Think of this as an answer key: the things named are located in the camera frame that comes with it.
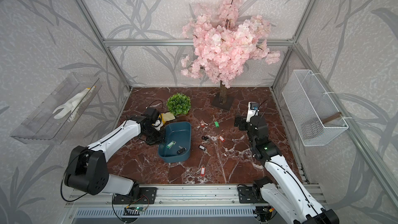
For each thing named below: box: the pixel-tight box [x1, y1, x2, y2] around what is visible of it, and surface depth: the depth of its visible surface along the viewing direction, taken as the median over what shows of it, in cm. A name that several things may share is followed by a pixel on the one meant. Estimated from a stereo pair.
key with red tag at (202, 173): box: [200, 165, 206, 177], surface depth 82 cm
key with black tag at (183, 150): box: [176, 145, 188, 155], surface depth 83 cm
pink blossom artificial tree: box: [180, 0, 281, 111], surface depth 71 cm
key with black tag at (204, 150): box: [198, 144, 211, 157], surface depth 91 cm
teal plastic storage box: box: [158, 121, 192, 163], surface depth 86 cm
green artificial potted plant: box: [166, 92, 192, 117], surface depth 96 cm
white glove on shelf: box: [52, 85, 97, 122], surface depth 68 cm
